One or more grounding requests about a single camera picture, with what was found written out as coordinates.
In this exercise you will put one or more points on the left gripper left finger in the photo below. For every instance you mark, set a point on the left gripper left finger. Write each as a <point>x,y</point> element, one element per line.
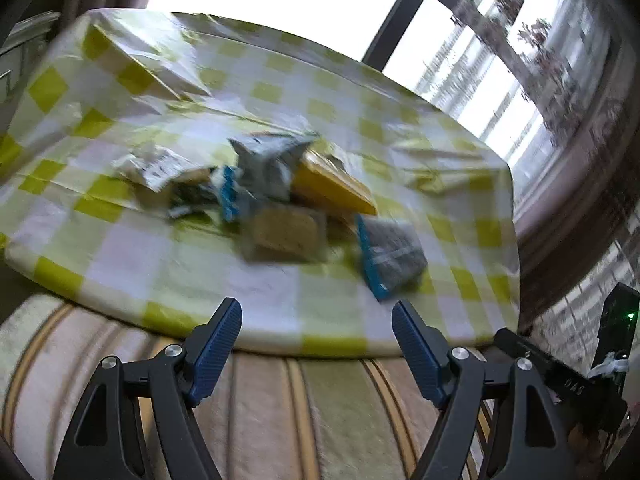
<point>105,438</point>

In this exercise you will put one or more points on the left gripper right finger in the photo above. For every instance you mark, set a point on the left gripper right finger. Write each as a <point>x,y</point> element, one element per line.
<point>526,437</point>

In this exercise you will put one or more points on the striped towel cushion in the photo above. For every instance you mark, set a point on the striped towel cushion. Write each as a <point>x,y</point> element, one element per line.
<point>268,418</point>

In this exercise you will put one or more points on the brown curtain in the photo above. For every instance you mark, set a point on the brown curtain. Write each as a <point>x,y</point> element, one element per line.
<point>568,221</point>

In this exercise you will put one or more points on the dark seaweed snack packet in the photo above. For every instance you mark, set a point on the dark seaweed snack packet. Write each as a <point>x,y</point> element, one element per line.
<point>391,254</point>

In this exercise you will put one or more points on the brown biscuit packet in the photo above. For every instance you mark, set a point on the brown biscuit packet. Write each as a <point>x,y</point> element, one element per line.
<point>273,231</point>

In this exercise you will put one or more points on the white printed snack packet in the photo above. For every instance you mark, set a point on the white printed snack packet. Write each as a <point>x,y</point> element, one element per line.
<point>156,172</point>

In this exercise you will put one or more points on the grey blue snack bag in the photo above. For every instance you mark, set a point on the grey blue snack bag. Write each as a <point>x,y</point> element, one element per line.
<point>264,168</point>

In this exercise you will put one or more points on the yellow snack packet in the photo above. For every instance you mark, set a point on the yellow snack packet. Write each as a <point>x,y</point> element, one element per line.
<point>319,182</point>

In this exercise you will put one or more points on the yellow checkered tablecloth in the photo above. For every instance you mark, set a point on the yellow checkered tablecloth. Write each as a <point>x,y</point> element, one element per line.
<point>116,79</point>

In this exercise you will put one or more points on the white lace curtain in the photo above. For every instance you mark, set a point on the white lace curtain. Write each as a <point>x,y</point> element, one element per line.
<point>520,74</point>

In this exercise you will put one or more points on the dark window frame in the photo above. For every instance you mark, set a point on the dark window frame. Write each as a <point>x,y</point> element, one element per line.
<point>393,28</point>

